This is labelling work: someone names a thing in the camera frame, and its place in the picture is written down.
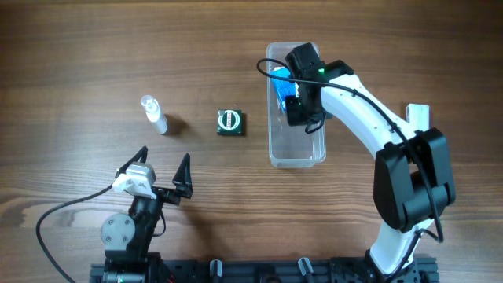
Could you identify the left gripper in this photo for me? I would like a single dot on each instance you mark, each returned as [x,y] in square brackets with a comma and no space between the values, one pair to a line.
[163,192]

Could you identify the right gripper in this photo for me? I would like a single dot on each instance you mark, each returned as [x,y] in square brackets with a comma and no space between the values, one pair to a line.
[297,114]

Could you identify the blue medicine box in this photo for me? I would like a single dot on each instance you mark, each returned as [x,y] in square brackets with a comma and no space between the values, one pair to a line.
[282,88]

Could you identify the dark green square box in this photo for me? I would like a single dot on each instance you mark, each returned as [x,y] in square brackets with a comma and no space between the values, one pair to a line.
[230,122]

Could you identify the white green Panadol box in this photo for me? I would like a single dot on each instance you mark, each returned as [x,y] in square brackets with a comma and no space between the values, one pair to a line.
[418,116]

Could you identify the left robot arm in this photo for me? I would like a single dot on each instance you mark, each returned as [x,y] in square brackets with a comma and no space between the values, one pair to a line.
[127,236]

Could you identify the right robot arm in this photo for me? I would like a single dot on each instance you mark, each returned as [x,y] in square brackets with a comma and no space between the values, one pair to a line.
[413,178]

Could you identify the clear plastic container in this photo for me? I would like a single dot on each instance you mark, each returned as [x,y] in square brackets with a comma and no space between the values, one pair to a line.
[291,147]

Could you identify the white spray bottle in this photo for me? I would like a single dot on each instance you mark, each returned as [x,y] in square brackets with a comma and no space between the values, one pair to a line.
[155,114]

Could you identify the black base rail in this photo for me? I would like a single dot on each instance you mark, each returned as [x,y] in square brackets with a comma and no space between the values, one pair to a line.
[334,270]

